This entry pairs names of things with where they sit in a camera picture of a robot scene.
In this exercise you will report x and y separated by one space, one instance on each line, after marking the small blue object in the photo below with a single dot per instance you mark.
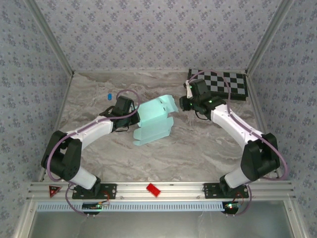
109 96

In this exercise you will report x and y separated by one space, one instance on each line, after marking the light blue paper box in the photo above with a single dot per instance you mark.
153 119

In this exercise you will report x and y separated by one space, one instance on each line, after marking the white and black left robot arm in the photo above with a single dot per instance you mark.
94 129

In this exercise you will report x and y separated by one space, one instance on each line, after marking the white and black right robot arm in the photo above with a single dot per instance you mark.
230 124

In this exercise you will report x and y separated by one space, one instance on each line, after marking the black and grey chessboard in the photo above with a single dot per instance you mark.
237 84

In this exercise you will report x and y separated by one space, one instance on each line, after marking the large red block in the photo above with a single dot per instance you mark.
153 189

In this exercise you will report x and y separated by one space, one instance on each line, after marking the red triangle sign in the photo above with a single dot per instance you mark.
54 190

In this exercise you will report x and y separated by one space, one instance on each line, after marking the grey metal panel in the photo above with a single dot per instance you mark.
158 225

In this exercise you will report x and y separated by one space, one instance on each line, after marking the aluminium side rail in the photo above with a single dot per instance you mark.
64 99
255 99

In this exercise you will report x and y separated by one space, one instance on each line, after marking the aluminium corner post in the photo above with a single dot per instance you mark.
50 37
268 37

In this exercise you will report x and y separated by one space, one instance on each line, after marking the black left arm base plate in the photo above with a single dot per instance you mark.
111 191

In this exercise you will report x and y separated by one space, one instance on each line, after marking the wide aluminium mounting rail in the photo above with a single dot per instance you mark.
183 191

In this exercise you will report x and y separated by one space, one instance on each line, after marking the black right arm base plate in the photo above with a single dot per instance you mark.
210 191

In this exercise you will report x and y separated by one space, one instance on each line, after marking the aluminium frame leg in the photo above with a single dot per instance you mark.
294 220
24 220

